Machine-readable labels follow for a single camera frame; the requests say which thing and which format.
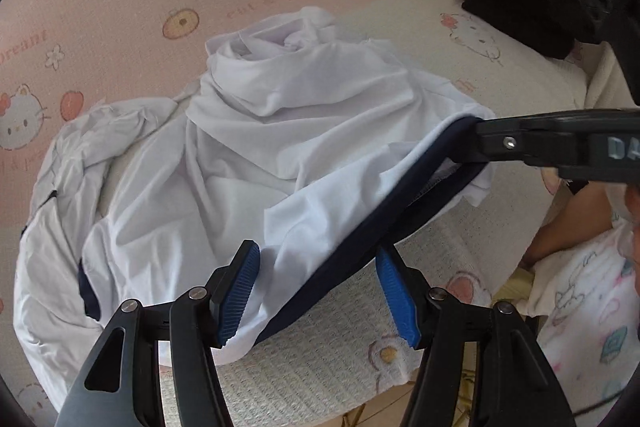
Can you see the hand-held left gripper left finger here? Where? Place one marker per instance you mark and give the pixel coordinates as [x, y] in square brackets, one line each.
[240, 292]

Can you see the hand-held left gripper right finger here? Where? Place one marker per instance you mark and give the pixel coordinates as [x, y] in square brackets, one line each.
[397, 302]

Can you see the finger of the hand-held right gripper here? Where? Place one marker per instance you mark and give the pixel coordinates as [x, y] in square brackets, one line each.
[540, 139]

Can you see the white t-shirt with navy trim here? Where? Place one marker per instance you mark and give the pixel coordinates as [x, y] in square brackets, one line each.
[280, 132]

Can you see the person's bare leg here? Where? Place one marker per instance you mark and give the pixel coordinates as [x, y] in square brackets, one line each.
[570, 222]

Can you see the printed white pajamas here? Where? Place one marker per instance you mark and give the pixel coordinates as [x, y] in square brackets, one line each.
[585, 307]

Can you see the pale white garment with strip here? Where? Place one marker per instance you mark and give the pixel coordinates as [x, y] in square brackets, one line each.
[55, 257]

